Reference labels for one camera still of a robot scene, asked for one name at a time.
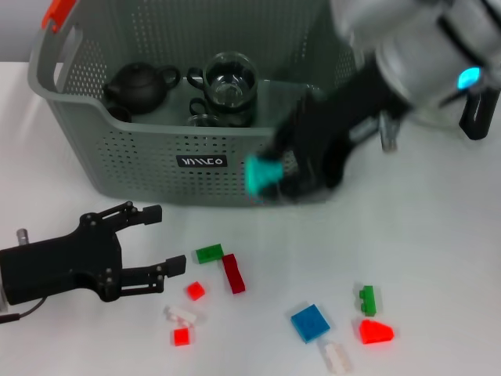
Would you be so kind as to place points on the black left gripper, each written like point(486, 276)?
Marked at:
point(58, 266)

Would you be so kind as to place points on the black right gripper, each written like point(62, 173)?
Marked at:
point(332, 125)

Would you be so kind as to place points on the teal square block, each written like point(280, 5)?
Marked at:
point(260, 172)

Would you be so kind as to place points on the blue square block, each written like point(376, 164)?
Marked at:
point(310, 323)

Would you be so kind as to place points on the green stepped building block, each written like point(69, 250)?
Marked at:
point(368, 303)

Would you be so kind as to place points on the red rounded building block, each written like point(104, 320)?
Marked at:
point(375, 333)

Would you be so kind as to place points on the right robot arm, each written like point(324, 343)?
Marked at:
point(422, 47)

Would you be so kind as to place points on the green rectangular building block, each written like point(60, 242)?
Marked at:
point(209, 254)

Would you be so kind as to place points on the small red sloped block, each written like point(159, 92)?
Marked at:
point(195, 291)

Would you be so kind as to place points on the grey perforated storage bin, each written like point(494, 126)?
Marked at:
point(137, 176)

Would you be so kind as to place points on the white long building block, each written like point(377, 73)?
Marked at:
point(178, 314)

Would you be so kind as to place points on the dark red long block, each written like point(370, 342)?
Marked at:
point(233, 274)

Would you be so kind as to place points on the small red square block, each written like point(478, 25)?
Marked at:
point(181, 337)

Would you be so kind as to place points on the clear pinkish long block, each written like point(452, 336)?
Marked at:
point(336, 355)

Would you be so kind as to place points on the small black clay cup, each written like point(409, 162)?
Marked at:
point(120, 113)

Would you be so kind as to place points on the black clay teapot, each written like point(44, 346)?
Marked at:
point(137, 88)

